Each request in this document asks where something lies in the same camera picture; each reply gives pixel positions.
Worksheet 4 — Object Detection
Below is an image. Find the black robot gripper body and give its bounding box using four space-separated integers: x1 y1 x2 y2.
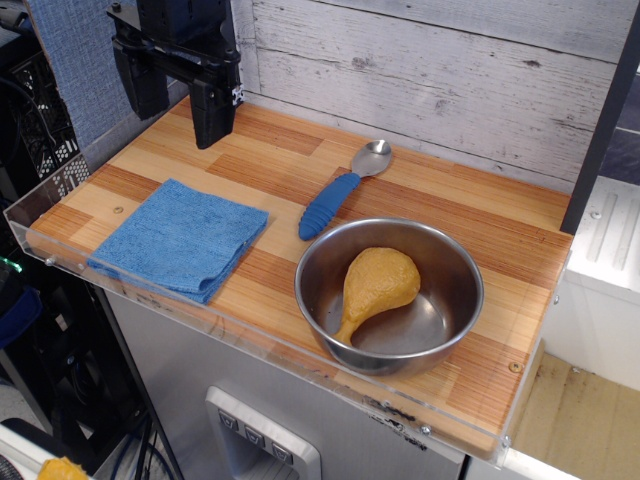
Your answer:
106 1 242 106

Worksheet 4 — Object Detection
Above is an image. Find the spoon with blue handle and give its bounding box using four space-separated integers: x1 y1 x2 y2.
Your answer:
298 140 392 241

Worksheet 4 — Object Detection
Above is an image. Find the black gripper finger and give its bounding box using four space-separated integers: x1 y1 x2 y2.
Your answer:
189 77 235 149
113 38 169 120

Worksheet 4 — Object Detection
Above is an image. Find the black plastic crate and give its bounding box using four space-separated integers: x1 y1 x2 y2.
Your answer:
1 52 89 200

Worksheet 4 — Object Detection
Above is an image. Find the silver cabinet with dispenser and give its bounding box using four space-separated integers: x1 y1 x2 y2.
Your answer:
106 293 466 479

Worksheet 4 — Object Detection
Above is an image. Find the dark grey right post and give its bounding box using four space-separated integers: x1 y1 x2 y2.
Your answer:
560 2 639 235

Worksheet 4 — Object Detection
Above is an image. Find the clear acrylic table guard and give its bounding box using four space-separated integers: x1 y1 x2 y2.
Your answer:
2 64 574 470

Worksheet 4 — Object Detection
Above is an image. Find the white ribbed appliance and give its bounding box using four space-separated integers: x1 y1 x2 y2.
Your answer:
541 177 639 390

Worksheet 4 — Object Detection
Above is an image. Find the yellow object bottom left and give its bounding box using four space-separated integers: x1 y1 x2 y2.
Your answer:
37 457 89 480

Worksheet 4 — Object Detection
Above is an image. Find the folded blue cloth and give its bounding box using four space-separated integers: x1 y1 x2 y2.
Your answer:
87 179 269 305

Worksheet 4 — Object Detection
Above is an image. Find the steel pot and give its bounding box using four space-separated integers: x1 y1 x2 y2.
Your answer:
294 218 484 376

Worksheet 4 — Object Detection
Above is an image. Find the orange toy chicken leg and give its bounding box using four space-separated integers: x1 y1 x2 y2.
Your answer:
334 247 421 345

